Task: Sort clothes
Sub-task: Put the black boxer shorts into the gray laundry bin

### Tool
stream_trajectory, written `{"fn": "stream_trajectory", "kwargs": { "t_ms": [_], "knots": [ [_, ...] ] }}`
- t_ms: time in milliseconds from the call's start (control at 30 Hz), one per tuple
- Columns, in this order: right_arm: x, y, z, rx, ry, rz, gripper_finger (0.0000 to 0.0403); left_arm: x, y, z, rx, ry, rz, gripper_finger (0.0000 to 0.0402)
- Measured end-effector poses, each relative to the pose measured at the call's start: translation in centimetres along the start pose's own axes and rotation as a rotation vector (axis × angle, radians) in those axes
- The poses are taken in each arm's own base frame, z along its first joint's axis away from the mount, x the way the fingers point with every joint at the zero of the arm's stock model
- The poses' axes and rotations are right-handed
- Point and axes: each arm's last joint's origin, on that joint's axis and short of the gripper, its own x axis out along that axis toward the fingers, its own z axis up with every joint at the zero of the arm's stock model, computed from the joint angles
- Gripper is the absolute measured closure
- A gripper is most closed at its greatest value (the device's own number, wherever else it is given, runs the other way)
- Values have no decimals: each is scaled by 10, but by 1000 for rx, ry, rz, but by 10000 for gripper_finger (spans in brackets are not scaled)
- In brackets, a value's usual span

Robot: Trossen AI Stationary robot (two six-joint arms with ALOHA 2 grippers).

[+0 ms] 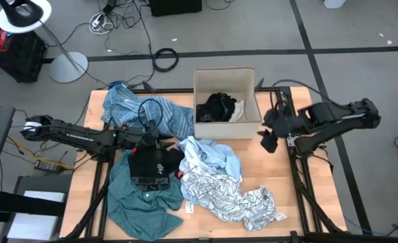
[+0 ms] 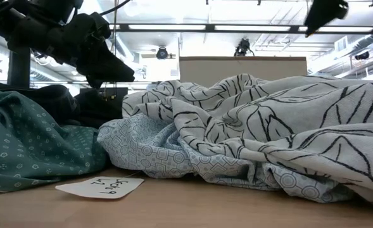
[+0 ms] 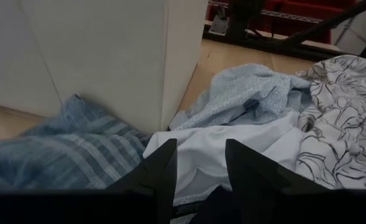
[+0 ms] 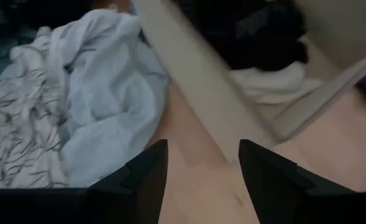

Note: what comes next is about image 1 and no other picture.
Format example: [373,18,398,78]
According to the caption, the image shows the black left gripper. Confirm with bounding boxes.
[141,120,176,153]

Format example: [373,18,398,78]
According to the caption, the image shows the black Puma shorts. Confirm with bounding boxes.
[128,146,185,192]

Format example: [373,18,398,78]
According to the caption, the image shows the light blue patterned shirt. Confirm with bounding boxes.
[178,136,243,203]

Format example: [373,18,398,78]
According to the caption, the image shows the plain black garment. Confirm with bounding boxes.
[195,92,237,124]

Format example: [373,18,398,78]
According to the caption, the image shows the teal dotted shirt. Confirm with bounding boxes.
[106,153,185,242]

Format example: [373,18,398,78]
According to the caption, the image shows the white black leaf-print garment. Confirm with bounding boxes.
[180,167,277,232]

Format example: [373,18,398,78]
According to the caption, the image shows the blue striped cloth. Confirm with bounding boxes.
[101,84,196,141]

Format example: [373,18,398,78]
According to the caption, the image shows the open cardboard box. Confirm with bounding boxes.
[193,67,264,141]

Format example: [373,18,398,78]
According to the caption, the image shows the black power adapter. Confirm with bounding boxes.
[33,159,65,175]

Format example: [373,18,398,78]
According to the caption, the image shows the white round-top floor stand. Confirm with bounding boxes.
[0,0,89,84]

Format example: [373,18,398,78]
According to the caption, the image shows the black box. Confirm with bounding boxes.
[148,0,203,18]

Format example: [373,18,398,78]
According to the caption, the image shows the white power strip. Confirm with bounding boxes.
[89,11,115,35]

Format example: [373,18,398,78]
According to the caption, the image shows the white floor object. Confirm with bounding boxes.
[323,0,348,9]

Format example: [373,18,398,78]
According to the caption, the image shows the black crate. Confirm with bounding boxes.
[0,28,48,84]

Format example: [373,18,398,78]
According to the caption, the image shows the red item on crate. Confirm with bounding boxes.
[0,28,9,52]

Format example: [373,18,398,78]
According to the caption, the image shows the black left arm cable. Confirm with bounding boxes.
[137,98,164,136]

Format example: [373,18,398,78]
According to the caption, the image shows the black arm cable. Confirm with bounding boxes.
[137,98,164,136]
[269,79,331,112]

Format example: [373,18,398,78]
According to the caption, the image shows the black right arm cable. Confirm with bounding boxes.
[269,79,331,112]

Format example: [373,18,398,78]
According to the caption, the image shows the coiled black cable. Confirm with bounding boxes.
[153,47,180,73]

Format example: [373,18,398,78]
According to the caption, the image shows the black floor cable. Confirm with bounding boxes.
[83,0,159,88]

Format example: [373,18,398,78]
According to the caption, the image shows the yellow cable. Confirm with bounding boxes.
[5,134,75,169]

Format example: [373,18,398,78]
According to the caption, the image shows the black ring-shaped object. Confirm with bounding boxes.
[0,0,45,28]

